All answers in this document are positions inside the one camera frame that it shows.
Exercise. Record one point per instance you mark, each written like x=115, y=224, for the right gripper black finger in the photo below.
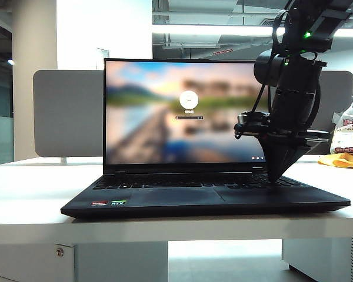
x=273, y=158
x=291, y=155

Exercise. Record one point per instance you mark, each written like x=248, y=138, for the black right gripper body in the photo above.
x=294, y=136

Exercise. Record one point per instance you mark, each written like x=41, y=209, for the black Lenovo laptop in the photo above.
x=164, y=199

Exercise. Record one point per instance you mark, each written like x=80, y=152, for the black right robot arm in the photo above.
x=294, y=88

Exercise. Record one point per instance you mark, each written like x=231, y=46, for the yellow cloth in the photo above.
x=338, y=163

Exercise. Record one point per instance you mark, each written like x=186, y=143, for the white printed snack bag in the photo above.
x=344, y=129

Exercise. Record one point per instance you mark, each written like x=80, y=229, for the white vented cabinet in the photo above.
x=317, y=258

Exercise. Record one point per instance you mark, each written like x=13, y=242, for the red ceiling sign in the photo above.
x=223, y=52

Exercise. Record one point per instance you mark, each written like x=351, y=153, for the ceiling air vent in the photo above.
x=267, y=22

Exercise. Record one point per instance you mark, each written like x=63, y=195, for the long ceiling light strip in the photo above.
x=209, y=30

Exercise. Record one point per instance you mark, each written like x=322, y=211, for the white desk drawer cabinet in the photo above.
x=111, y=264

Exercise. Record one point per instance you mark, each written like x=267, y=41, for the grey felt desk divider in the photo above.
x=67, y=117

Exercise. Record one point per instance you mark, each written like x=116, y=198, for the round silver drawer lock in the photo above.
x=59, y=252

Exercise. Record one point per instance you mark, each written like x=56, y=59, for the small round lamp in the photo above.
x=10, y=62

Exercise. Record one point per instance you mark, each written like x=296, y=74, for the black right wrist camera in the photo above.
x=253, y=122

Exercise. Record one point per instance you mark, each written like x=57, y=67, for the hanging ceiling pipe bracket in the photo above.
x=188, y=45

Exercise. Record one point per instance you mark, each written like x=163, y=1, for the silver wall plate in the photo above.
x=101, y=53

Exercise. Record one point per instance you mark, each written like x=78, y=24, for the silver divider support post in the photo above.
x=63, y=160

